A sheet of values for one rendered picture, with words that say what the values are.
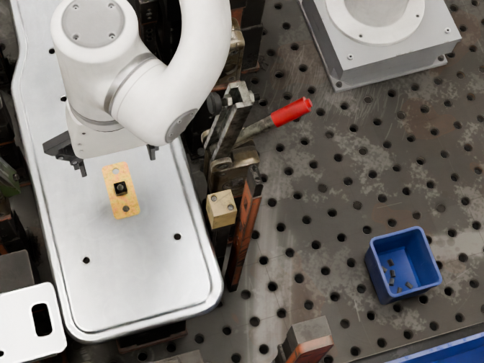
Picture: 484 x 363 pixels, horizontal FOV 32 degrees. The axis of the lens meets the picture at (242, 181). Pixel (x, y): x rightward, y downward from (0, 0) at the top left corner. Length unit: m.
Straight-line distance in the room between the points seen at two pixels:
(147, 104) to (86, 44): 0.08
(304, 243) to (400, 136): 0.29
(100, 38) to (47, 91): 0.48
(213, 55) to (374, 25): 0.83
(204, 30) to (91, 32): 0.11
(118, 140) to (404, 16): 0.79
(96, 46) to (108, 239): 0.44
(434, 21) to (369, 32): 0.13
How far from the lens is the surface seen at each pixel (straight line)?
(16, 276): 1.21
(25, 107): 1.28
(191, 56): 0.80
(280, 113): 1.13
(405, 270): 1.54
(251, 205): 1.07
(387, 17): 1.60
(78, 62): 0.82
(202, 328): 1.46
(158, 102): 0.82
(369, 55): 1.60
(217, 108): 1.03
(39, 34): 1.34
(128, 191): 1.21
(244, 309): 1.47
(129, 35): 0.82
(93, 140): 1.00
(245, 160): 1.18
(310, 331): 0.96
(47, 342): 1.16
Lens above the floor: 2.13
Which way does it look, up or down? 67 degrees down
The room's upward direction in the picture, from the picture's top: 11 degrees clockwise
